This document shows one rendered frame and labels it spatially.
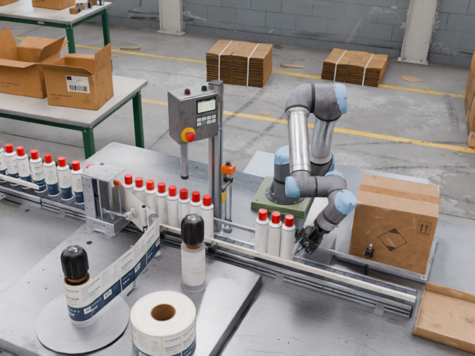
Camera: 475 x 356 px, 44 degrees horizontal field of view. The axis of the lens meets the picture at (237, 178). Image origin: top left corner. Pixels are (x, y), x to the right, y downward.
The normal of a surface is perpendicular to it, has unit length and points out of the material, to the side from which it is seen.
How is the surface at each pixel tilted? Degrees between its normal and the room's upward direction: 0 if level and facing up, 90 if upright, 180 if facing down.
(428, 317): 0
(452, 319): 0
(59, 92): 90
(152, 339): 90
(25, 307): 0
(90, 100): 90
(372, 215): 90
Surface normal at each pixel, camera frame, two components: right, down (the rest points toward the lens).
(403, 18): -0.32, 0.47
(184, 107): 0.51, 0.44
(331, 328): 0.02, -0.87
